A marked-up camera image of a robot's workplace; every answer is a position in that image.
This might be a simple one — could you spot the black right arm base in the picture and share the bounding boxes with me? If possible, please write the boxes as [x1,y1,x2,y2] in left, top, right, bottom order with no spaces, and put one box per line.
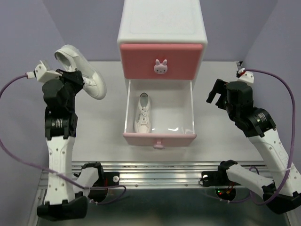
[198,170,240,187]

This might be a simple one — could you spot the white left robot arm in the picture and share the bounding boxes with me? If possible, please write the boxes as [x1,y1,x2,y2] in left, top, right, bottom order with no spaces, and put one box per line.
[37,70,87,221]

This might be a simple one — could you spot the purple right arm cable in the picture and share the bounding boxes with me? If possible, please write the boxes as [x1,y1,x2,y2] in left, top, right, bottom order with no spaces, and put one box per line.
[204,68,296,206]

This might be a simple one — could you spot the white sneaker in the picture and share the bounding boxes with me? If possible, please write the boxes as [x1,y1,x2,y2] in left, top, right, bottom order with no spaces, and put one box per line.
[55,44,107,100]
[134,92,151,133]

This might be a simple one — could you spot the aluminium mounting rail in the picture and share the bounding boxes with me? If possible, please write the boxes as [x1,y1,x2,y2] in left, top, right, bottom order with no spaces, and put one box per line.
[40,161,266,189]

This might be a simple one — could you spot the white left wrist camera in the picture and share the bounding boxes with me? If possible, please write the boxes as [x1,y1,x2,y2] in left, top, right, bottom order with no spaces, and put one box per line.
[25,60,61,83]

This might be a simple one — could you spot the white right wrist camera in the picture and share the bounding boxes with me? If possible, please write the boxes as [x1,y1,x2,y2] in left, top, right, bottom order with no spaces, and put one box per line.
[236,68,254,85]

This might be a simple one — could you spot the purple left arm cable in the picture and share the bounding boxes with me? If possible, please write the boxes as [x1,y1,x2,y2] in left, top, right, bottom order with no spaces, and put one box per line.
[0,74,127,205]

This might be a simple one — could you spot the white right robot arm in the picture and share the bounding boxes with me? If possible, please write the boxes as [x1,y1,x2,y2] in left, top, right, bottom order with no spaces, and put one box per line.
[199,79,301,214]

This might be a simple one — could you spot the light pink drawer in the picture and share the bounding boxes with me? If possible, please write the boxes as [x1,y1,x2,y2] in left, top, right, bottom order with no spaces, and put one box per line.
[123,80,197,149]

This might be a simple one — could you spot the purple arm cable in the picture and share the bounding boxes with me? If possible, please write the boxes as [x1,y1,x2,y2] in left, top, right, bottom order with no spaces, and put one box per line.
[0,74,127,205]
[204,68,296,206]

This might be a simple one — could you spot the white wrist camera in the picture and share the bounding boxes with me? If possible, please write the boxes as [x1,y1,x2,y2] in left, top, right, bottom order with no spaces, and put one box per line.
[25,60,61,83]
[236,68,254,85]

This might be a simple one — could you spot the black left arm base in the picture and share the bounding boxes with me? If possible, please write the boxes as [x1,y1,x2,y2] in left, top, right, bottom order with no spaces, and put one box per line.
[93,171,119,187]

